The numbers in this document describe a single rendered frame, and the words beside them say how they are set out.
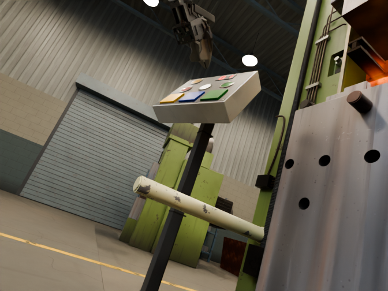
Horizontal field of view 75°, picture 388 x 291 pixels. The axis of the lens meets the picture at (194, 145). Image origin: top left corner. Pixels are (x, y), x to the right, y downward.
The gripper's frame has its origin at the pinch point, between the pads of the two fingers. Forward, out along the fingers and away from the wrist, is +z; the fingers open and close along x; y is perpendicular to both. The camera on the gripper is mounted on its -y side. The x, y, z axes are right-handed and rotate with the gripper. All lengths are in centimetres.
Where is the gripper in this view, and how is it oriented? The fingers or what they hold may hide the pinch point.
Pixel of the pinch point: (206, 63)
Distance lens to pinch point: 87.0
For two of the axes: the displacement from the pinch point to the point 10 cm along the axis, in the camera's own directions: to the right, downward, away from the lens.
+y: -5.4, 5.4, -6.4
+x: 7.8, 0.6, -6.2
